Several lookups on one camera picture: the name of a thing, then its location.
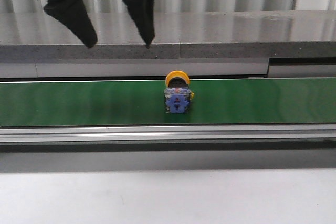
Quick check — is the yellow push button switch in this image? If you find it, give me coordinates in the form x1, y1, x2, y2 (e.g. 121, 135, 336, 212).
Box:
164, 70, 194, 114

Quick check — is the grey stone slab shelf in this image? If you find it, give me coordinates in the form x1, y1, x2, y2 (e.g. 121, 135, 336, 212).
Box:
1, 11, 335, 63

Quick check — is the green conveyor belt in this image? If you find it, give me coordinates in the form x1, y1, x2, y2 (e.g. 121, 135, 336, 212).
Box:
1, 78, 335, 127

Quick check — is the silver rear conveyor rail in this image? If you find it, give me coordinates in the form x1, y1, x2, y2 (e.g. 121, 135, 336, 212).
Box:
1, 57, 335, 79

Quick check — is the aluminium conveyor front rail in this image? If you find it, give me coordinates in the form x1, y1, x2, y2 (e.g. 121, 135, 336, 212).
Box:
1, 124, 335, 144

